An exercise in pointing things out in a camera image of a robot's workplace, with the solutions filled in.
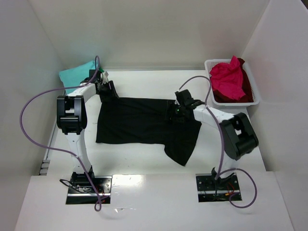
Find black t shirt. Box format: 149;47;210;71
95;96;202;167

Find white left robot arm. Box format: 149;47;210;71
57;70;118;188

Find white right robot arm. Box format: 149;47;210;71
167;90;259;184

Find folded light blue t shirt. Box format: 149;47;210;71
59;61;95;88

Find white plastic basket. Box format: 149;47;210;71
204;59;260;109

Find crumpled pink t shirt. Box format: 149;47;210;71
209;56;245;101

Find dark red t shirt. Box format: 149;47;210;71
224;58;254;103

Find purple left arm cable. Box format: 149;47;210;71
19;55;110;212

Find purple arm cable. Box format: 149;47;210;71
19;55;110;212
177;76;258;209

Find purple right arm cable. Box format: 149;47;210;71
177;76;258;209

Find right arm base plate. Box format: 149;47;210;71
196;174;242;202

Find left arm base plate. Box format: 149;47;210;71
61;175;112;205

